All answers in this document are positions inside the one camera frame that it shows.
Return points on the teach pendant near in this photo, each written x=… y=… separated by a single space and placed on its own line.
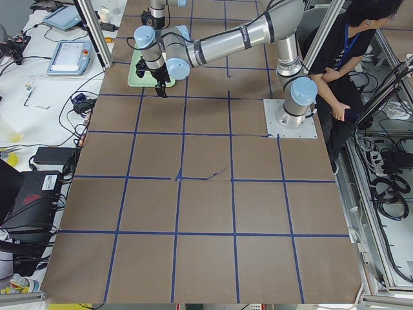
x=70 y=58

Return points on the person in black shirt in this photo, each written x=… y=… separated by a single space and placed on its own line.
x=344 y=47

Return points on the light green tray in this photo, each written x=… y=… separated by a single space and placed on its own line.
x=138 y=80

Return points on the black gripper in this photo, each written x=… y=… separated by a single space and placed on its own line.
x=158 y=74
x=157 y=23

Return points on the teach pendant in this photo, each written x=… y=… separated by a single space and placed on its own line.
x=64 y=18
x=70 y=58

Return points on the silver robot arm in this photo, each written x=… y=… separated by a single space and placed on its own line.
x=171 y=54
x=154 y=15

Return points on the black power adapter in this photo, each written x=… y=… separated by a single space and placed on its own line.
x=53 y=155

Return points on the aluminium frame post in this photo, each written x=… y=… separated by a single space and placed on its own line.
x=91 y=23

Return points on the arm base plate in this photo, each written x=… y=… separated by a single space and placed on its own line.
x=282 y=125

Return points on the teach pendant far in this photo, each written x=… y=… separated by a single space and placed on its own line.
x=64 y=18

